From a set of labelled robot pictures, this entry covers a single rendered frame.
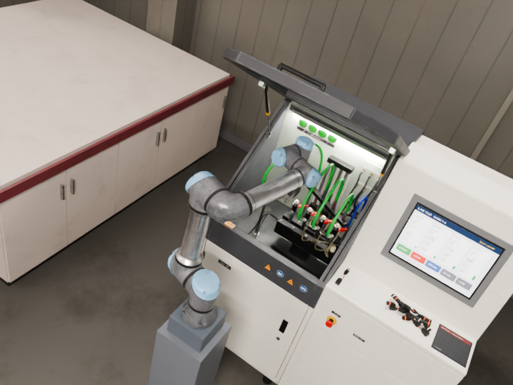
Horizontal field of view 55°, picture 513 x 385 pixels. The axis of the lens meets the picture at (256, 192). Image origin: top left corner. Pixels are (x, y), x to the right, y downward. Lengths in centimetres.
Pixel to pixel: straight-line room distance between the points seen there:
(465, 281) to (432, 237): 24
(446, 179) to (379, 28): 184
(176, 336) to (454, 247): 129
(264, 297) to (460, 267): 98
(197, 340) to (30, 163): 142
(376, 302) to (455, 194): 61
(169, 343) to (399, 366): 107
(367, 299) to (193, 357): 84
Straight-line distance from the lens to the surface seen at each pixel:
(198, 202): 180
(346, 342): 253
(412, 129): 272
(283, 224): 257
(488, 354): 403
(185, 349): 220
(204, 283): 199
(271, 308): 265
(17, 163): 297
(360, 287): 243
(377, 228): 241
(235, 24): 446
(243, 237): 247
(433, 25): 380
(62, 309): 330
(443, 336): 246
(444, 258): 239
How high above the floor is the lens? 264
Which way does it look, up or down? 38 degrees down
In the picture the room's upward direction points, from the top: 16 degrees clockwise
